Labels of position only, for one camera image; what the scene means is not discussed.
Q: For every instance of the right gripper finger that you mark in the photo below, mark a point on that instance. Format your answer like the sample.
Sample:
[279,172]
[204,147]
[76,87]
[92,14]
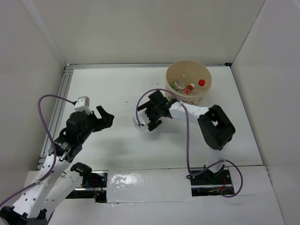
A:
[144,106]
[154,124]

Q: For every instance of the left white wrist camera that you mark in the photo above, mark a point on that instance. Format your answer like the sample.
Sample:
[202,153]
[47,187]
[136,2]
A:
[83,105]

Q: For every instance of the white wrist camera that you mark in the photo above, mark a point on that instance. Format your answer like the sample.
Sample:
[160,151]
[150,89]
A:
[83,105]
[140,119]

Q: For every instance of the silver tape sheet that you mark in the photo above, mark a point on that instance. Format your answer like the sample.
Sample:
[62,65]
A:
[148,186]

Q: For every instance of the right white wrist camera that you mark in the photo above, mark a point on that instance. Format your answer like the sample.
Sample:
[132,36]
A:
[140,119]

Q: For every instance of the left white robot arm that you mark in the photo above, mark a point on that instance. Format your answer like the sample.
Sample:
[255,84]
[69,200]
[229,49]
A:
[58,176]

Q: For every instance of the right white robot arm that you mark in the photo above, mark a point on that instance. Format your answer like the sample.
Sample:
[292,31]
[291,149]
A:
[216,128]

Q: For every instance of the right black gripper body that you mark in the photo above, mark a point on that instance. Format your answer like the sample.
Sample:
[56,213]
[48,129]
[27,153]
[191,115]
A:
[153,112]

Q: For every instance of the red label water bottle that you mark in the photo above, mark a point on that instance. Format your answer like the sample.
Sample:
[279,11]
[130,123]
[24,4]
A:
[201,82]

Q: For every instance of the cream capybara plastic bin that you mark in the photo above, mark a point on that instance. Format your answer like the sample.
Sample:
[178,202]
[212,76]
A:
[196,71]

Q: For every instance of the clear crushed bottle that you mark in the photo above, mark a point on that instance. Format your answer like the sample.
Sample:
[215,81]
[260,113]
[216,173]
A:
[140,125]

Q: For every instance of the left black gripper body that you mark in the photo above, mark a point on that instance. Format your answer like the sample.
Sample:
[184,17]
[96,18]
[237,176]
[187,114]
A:
[94,124]

